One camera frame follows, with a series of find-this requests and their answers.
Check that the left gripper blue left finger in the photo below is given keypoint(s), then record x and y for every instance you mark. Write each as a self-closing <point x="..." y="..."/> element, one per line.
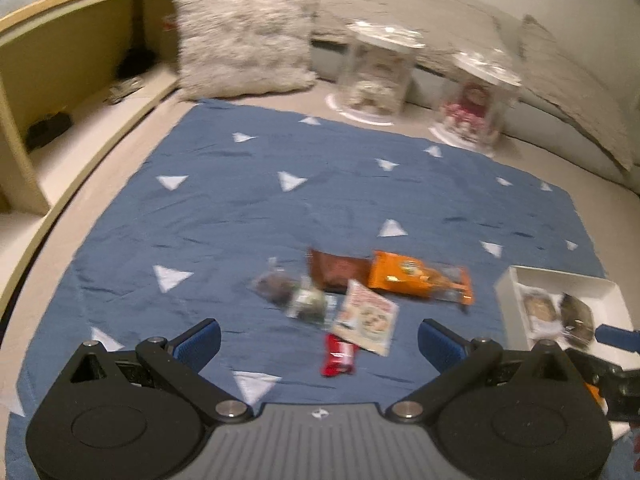
<point x="198" y="345"/>

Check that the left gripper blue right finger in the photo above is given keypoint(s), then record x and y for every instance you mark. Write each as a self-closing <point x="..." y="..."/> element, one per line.
<point x="441" y="346"/>

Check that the dark brownie cake packet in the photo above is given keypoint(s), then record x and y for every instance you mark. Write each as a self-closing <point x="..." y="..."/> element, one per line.
<point x="577" y="321"/>

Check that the white printed snack sachet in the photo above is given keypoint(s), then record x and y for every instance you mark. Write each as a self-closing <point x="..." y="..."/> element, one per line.
<point x="366" y="319"/>

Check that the orange biscuit packet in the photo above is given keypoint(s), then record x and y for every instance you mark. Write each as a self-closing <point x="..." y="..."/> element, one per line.
<point x="407" y="276"/>
<point x="596" y="395"/>

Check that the small red snack packet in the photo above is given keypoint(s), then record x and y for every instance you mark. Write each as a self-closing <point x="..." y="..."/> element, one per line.
<point x="340" y="357"/>

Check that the clear pastry cake packet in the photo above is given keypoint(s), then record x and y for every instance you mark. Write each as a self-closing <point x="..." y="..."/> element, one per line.
<point x="543" y="320"/>

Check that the clear green candy packet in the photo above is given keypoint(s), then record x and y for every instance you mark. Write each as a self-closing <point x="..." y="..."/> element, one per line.
<point x="296" y="296"/>

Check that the brown chocolate packet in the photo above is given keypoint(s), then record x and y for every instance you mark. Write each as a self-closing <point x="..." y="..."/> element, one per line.
<point x="332" y="273"/>

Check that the white shallow cardboard box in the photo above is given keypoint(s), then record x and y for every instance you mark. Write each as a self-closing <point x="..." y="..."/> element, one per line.
<point x="602" y="296"/>

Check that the clear case pink doll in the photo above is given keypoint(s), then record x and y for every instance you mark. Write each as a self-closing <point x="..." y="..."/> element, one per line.
<point x="471" y="112"/>

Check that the grey folded duvet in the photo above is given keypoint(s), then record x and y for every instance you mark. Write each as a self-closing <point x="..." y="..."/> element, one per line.
<point x="524" y="122"/>

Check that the clear case white doll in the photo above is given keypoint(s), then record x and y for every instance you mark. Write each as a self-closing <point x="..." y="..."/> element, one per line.
<point x="376" y="73"/>

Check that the beige quilted pillow right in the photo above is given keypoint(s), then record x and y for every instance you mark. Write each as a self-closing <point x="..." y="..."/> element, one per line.
<point x="551" y="74"/>

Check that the beige quilted pillow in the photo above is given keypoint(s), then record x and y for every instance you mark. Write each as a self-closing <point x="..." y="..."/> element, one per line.
<point x="551" y="74"/>
<point x="446" y="26"/>

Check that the wooden bedside shelf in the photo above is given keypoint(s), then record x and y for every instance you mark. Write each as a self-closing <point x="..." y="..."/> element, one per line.
<point x="76" y="76"/>

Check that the beige quilted pillow left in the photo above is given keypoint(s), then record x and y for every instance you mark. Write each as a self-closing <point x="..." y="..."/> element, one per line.
<point x="446" y="26"/>

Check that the fluffy white pillow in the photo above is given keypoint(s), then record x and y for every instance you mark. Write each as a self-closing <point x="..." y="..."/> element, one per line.
<point x="230" y="48"/>

